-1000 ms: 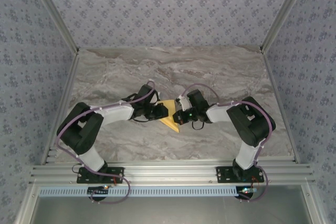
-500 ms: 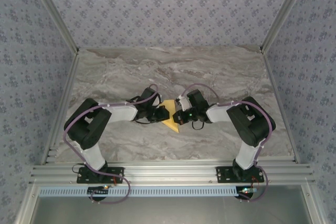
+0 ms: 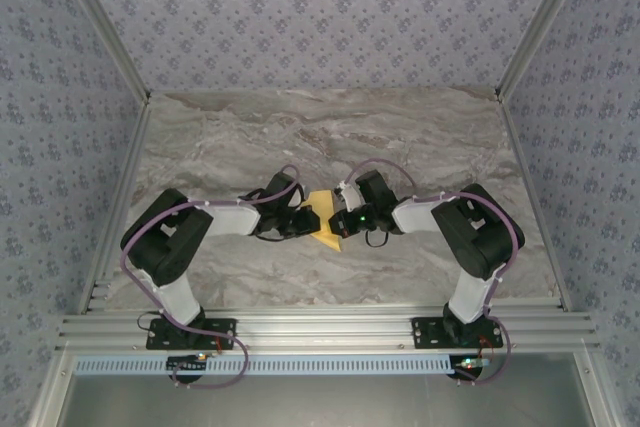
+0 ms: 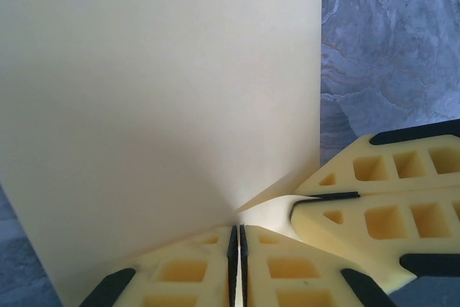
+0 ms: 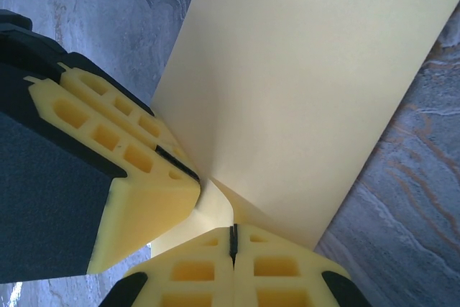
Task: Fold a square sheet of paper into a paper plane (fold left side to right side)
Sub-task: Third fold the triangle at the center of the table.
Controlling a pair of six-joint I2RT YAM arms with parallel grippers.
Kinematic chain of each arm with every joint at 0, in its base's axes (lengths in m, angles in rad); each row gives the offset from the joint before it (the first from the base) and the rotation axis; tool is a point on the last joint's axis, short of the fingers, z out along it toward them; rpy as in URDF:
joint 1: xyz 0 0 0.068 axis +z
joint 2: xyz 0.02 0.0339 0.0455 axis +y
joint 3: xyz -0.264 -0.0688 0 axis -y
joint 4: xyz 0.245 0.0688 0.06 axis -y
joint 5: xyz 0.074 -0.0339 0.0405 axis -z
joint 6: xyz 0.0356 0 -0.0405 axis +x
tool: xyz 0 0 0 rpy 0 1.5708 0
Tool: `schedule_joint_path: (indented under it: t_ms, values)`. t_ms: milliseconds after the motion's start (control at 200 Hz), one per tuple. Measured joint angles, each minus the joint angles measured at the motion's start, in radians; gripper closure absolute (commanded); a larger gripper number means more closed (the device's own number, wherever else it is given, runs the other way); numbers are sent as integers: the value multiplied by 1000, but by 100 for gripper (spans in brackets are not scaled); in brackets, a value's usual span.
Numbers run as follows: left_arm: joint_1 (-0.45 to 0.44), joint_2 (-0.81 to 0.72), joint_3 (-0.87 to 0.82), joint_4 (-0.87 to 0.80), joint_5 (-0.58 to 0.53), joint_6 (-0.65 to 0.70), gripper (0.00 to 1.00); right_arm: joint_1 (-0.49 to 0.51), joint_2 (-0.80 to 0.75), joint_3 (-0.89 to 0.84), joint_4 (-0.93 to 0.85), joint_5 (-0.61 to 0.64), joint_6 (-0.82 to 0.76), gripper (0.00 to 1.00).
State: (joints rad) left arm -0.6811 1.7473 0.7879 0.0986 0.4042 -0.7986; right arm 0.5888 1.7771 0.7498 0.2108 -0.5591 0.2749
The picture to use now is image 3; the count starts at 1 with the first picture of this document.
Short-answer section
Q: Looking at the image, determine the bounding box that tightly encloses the grey metal sheet panel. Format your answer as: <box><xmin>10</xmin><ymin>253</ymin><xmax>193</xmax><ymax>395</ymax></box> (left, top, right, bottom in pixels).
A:
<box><xmin>64</xmin><ymin>374</ymin><xmax>596</xmax><ymax>427</ymax></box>

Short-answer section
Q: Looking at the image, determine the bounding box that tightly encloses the small circuit board with LED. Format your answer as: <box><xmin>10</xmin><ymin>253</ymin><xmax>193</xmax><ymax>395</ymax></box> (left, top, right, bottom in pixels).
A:
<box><xmin>166</xmin><ymin>353</ymin><xmax>210</xmax><ymax>374</ymax></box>
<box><xmin>451</xmin><ymin>354</ymin><xmax>490</xmax><ymax>379</ymax></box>

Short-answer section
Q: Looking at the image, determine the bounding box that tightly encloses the wide aluminium frame beam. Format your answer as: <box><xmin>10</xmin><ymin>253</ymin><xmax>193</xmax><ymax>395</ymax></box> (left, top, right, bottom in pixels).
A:
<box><xmin>54</xmin><ymin>305</ymin><xmax>601</xmax><ymax>352</ymax></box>

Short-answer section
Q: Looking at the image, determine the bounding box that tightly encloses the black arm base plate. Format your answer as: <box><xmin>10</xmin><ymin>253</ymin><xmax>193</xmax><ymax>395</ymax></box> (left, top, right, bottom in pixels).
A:
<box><xmin>145</xmin><ymin>317</ymin><xmax>237</xmax><ymax>351</ymax></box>
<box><xmin>410</xmin><ymin>316</ymin><xmax>503</xmax><ymax>350</ymax></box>

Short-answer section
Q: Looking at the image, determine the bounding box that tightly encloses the white slotted cable duct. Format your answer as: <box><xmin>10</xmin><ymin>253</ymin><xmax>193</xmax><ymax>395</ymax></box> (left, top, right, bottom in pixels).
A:
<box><xmin>73</xmin><ymin>354</ymin><xmax>466</xmax><ymax>377</ymax></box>

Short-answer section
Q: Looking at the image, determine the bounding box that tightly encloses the aluminium frame side rail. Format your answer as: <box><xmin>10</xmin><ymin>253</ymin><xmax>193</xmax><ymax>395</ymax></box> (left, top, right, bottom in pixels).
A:
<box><xmin>498</xmin><ymin>94</ymin><xmax>575</xmax><ymax>313</ymax></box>
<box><xmin>77</xmin><ymin>96</ymin><xmax>153</xmax><ymax>316</ymax></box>

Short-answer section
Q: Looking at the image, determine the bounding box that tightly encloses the aluminium frame post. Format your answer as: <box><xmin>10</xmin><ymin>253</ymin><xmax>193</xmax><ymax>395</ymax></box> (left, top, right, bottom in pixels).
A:
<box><xmin>49</xmin><ymin>0</ymin><xmax>153</xmax><ymax>102</ymax></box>
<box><xmin>496</xmin><ymin>0</ymin><xmax>600</xmax><ymax>101</ymax></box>

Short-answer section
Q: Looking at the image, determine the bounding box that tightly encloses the aluminium frame slanted strut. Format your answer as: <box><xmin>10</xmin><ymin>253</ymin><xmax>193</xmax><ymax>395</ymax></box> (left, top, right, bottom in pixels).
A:
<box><xmin>29</xmin><ymin>350</ymin><xmax>76</xmax><ymax>427</ymax></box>
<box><xmin>579</xmin><ymin>350</ymin><xmax>619</xmax><ymax>427</ymax></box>

